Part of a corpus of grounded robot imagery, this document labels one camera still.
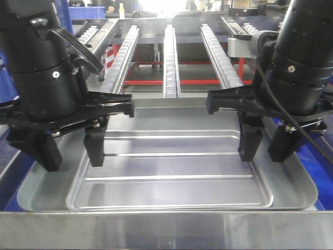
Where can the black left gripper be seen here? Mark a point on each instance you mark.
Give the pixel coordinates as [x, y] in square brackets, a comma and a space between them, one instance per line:
[29, 135]

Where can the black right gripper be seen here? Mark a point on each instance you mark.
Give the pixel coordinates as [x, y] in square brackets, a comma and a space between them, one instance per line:
[245, 101]

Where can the small silver ridged tray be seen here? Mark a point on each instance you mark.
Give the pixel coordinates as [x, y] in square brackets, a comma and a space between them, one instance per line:
[166, 170]

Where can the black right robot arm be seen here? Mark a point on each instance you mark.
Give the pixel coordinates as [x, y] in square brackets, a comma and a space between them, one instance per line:
[289, 84]

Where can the blue bin under tray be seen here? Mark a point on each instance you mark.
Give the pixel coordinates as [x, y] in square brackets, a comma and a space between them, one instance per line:
[320, 170]

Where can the large grey metal tray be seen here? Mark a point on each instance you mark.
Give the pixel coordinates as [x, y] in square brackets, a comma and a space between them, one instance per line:
[289, 182]

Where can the left centre roller track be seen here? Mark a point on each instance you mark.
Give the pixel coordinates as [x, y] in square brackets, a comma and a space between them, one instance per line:
[114, 81]

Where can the roller track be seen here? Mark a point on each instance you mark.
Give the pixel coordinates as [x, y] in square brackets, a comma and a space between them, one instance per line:
[171, 78]
[114, 81]
[224, 70]

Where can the right centre roller track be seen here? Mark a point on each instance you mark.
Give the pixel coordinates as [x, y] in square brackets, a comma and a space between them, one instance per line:
[224, 70]

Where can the middle roller track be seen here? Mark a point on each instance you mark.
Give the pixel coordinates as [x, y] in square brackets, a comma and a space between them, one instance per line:
[171, 78]

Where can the red steel frame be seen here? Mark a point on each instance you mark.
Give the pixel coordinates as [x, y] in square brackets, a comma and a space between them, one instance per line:
[239, 61]

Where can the red white striped post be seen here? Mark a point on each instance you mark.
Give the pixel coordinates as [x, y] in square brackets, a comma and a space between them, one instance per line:
[108, 57]

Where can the left steel divider rail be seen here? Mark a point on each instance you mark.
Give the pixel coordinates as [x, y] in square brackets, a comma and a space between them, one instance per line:
[107, 29]

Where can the steel divider rail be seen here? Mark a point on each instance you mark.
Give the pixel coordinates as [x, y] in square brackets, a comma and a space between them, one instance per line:
[107, 29]
[233, 29]

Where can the steel front rack rail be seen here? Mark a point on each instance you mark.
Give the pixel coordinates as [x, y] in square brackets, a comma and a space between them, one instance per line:
[167, 230]

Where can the right steel divider rail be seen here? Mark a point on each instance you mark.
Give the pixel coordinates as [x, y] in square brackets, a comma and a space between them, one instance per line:
[233, 29]

